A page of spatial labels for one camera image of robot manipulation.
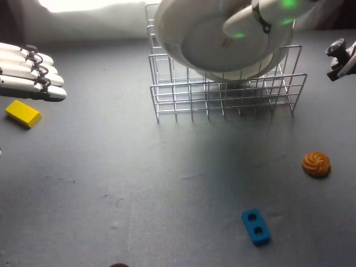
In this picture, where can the blue block with two holes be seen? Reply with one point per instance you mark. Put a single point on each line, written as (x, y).
(256, 226)

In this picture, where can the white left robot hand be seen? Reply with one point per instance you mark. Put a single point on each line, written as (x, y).
(22, 72)

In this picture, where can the orange swirl cookie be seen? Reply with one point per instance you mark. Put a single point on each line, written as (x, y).
(316, 164)

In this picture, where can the yellow block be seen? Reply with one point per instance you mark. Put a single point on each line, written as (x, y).
(23, 114)

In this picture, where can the white plate with dark rim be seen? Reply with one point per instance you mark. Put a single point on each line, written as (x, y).
(194, 41)
(286, 44)

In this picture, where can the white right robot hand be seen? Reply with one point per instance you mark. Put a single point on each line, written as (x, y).
(278, 11)

